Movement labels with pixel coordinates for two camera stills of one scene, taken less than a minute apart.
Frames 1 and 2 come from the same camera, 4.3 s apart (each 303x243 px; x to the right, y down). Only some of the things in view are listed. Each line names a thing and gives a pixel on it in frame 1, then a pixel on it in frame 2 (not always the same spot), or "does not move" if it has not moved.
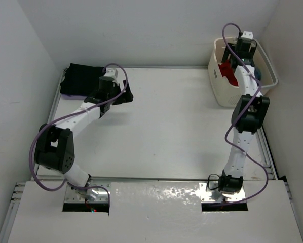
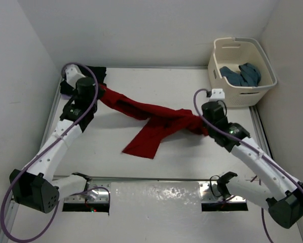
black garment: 80,80 does not move
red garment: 227,71 to 161,122
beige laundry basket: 224,93 does not move
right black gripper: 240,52 to 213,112
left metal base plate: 93,195 does not move
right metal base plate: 210,193 does not move
